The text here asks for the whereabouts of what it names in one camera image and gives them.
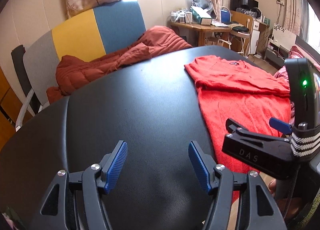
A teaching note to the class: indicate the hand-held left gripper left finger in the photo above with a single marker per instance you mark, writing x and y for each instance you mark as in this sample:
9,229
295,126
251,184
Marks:
116,167

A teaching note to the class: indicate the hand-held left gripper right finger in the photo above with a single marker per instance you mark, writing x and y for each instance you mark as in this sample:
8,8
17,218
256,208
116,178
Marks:
200,167

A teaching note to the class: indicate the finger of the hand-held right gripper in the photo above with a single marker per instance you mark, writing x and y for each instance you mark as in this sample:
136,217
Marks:
280,125
237,127

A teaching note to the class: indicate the cluttered wooden desk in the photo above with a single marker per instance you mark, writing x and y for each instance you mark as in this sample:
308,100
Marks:
200,27

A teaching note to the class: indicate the grey yellow blue sofa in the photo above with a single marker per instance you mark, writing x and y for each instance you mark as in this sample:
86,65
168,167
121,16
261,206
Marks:
75,37

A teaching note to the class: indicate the red knit sweater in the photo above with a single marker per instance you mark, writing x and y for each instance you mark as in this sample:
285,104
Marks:
237,100

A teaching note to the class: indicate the white jar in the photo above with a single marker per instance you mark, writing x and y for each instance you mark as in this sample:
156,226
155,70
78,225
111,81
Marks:
173,16

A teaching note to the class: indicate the pale striped curtain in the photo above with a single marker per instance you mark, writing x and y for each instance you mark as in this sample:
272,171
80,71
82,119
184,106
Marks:
295,7

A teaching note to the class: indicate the white cabinet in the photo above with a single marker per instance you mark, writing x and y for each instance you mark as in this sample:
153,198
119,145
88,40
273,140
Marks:
255,41

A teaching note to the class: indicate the white floral board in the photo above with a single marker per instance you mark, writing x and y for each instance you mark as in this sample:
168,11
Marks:
285,33

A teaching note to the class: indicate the folding stool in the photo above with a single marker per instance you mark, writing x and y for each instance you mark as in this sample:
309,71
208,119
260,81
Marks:
240,35

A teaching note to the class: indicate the brown paper bag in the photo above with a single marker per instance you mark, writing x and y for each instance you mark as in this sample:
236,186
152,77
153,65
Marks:
212,41

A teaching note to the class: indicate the black monitor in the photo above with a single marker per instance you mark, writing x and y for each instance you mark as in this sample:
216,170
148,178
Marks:
252,3

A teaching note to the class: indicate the green white box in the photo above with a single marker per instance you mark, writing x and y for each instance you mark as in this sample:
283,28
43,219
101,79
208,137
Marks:
200,18

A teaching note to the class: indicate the rust quilted jacket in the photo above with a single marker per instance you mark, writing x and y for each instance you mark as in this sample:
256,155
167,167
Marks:
82,72

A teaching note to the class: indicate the blue white container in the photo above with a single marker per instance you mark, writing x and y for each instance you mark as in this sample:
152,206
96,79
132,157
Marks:
225,16

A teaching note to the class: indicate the grey low shelf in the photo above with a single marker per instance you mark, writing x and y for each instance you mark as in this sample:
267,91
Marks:
272,55

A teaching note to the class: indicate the wooden wardrobe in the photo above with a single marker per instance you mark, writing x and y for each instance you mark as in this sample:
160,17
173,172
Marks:
7,110

